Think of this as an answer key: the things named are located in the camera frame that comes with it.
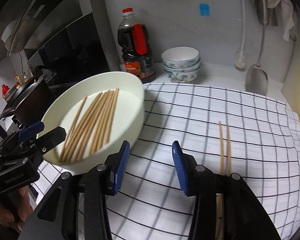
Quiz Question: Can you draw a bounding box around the left hand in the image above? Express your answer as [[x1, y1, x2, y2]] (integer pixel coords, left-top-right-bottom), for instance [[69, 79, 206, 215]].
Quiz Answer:
[[0, 187, 33, 232]]

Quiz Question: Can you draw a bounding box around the dark cooking pot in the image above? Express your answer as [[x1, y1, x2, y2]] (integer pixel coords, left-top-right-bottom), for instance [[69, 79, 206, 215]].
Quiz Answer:
[[0, 65, 55, 126]]

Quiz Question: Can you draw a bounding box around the red condiment container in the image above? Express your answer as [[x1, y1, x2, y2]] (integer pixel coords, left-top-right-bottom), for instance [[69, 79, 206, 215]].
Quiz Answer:
[[1, 84, 10, 98]]

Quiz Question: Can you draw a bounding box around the large cream round bowl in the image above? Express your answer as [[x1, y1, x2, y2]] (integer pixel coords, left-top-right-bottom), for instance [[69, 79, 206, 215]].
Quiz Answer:
[[40, 72, 145, 173]]

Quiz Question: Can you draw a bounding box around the white black checkered cloth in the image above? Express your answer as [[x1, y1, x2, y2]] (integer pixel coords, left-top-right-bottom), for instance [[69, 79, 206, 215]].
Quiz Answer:
[[107, 83, 300, 239]]

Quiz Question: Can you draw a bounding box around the bottom floral ceramic bowl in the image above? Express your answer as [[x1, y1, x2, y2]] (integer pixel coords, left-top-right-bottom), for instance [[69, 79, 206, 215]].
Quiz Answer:
[[164, 67, 200, 83]]

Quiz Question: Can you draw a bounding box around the floral ceramic bowl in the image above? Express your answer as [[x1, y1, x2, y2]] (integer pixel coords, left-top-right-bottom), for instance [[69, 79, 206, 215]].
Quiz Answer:
[[164, 67, 200, 83], [163, 59, 200, 73], [161, 46, 200, 66]]

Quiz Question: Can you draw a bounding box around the middle floral ceramic bowl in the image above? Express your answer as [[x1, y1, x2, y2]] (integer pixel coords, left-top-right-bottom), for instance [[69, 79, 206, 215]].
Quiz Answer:
[[163, 59, 200, 73]]

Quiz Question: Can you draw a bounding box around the metal spatula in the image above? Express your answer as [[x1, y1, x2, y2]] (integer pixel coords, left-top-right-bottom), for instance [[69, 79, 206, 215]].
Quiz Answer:
[[245, 0, 268, 96]]

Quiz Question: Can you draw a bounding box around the black range hood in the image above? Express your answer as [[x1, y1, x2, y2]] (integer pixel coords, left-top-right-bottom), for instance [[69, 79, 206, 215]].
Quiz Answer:
[[0, 0, 120, 80]]

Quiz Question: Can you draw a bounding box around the white dish brush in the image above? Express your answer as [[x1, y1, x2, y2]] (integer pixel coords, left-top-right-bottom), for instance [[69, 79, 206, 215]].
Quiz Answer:
[[234, 0, 246, 70]]

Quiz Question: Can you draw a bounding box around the top floral ceramic bowl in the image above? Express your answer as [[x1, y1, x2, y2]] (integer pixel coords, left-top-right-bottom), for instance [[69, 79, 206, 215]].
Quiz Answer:
[[161, 46, 200, 66]]

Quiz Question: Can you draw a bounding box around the dark soy sauce bottle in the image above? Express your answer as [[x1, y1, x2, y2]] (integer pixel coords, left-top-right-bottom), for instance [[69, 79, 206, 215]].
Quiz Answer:
[[117, 8, 155, 83]]

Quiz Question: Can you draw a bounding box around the white hanging rag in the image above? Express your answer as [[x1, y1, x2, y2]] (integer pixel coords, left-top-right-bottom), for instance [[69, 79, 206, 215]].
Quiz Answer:
[[267, 0, 295, 41]]

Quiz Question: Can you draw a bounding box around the blue wall sticker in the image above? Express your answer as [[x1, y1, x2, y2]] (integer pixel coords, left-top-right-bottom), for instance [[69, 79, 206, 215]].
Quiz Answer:
[[199, 3, 210, 17]]

